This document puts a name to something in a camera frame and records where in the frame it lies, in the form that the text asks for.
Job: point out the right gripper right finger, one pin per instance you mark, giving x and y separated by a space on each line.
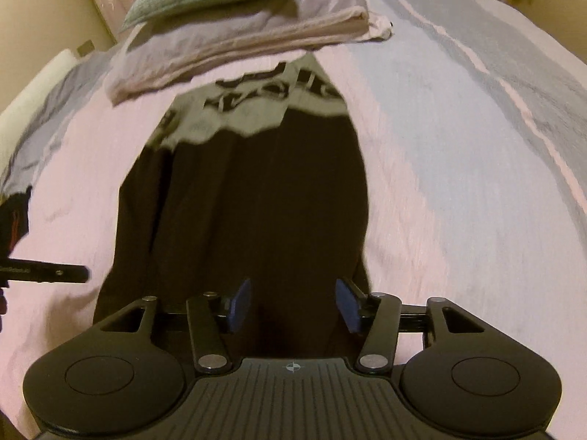
375 319

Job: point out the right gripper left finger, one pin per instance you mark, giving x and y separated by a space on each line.
210 316

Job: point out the grey and black TJC sweater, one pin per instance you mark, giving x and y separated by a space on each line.
259 180

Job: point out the pink grey bedspread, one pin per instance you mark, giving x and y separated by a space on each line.
472 122

